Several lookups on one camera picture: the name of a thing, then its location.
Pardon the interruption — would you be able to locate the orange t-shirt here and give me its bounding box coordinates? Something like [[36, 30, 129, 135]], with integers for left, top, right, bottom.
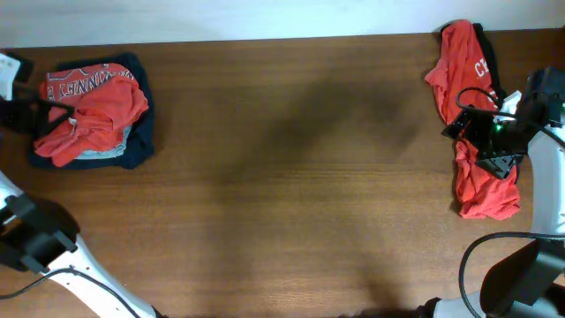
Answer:
[[34, 63, 149, 167]]

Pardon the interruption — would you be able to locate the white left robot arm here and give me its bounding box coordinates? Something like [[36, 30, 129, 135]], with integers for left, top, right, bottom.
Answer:
[[1, 175, 162, 318]]

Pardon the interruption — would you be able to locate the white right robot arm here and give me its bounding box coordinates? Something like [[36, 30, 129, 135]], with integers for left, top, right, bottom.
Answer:
[[416, 66, 564, 317]]

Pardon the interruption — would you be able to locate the black garment under red one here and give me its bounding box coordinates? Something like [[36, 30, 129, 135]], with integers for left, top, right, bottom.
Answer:
[[473, 23, 508, 99]]

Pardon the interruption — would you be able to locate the folded grey garment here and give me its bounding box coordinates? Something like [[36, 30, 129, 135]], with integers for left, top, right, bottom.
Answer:
[[76, 126, 132, 160]]

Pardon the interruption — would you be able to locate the red garment with white letters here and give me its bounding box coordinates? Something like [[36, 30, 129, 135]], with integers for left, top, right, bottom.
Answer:
[[425, 19, 520, 220]]

